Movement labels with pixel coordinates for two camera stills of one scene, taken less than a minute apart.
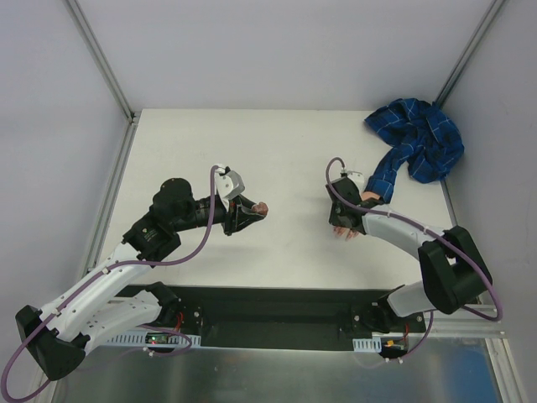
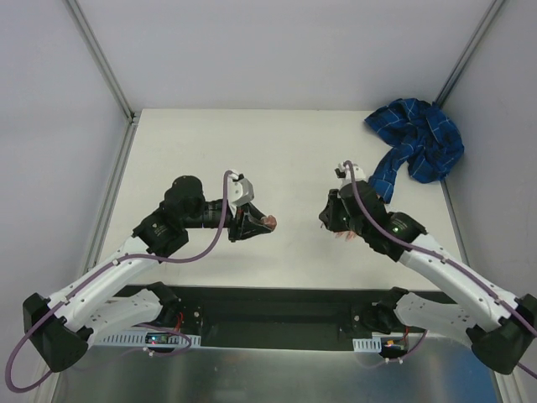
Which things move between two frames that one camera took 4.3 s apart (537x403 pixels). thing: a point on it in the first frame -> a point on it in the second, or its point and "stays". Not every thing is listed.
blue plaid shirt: x=421 y=135 stays
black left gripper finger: x=245 y=219 -> x=252 y=229
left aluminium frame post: x=103 y=62 stays
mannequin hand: x=348 y=233 stays
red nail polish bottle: x=261 y=207 -> x=268 y=222
